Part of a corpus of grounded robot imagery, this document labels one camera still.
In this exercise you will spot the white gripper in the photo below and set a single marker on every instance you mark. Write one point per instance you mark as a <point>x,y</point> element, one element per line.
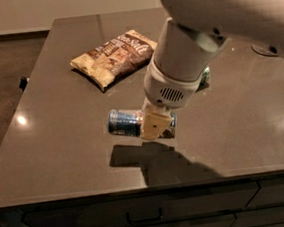
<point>164,89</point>

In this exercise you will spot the blue silver redbull can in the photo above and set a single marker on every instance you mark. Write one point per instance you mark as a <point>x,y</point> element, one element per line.
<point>128,123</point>

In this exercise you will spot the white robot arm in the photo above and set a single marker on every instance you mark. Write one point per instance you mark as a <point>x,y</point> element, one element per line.
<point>194,33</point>

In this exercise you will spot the green soda can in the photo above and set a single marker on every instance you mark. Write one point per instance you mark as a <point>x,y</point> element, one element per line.
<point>205,77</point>

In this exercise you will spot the brown white chip bag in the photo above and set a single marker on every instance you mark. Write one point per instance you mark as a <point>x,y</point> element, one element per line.
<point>116,58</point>

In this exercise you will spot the black knob at table edge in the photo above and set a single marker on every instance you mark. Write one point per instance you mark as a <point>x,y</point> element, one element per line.
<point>23,83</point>

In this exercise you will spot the dark right cabinet drawer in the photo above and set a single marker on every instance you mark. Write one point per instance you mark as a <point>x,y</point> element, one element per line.
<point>271,192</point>

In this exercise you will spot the dark cabinet drawer with handle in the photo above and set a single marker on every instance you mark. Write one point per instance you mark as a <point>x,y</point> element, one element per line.
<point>141,210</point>

